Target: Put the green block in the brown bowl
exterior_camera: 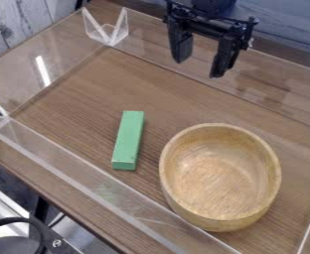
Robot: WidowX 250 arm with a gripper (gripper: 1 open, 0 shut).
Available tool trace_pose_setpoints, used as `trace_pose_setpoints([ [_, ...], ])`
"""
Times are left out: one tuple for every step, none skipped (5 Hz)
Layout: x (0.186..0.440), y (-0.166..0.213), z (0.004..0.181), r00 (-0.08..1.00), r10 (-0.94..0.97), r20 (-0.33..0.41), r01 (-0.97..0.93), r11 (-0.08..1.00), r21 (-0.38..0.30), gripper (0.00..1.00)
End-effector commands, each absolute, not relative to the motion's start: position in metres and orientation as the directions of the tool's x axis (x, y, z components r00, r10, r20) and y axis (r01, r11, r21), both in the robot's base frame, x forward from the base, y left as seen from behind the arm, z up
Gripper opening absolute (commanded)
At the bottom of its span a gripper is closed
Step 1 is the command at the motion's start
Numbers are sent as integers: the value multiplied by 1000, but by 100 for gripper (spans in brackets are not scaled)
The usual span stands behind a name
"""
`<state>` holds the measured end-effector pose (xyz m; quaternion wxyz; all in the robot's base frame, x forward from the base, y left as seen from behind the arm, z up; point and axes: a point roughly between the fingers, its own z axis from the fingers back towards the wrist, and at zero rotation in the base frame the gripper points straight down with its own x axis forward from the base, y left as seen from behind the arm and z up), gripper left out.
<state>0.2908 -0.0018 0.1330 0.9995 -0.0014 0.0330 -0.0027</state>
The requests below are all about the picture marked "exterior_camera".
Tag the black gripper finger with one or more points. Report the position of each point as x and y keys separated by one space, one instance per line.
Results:
x=181 y=43
x=226 y=56

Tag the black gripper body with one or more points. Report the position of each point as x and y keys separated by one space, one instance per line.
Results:
x=209 y=18

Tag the green rectangular block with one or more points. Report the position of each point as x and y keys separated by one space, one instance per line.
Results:
x=126 y=149

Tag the brown wooden bowl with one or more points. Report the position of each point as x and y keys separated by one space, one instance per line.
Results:
x=220 y=176

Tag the black metal table leg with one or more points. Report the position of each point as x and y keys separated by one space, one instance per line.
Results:
x=42 y=209

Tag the clear acrylic corner bracket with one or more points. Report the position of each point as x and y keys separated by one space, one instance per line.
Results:
x=107 y=34

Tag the clear acrylic tray wall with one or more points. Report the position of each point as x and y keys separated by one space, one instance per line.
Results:
x=66 y=87

